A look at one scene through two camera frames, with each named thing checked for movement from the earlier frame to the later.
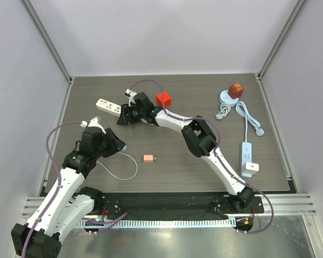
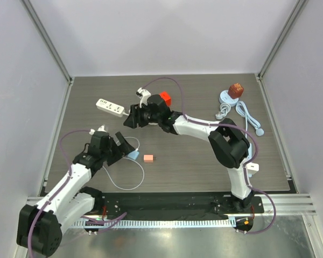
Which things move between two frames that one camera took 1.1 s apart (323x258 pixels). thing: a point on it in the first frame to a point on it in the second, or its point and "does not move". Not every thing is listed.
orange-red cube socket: x=167 y=99 does not move
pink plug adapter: x=149 y=158 does not move
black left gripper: x=116 y=144 to x=124 y=148
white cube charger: x=250 y=167 does not move
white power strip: x=110 y=107 does not move
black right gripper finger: x=124 y=118 to x=134 y=117
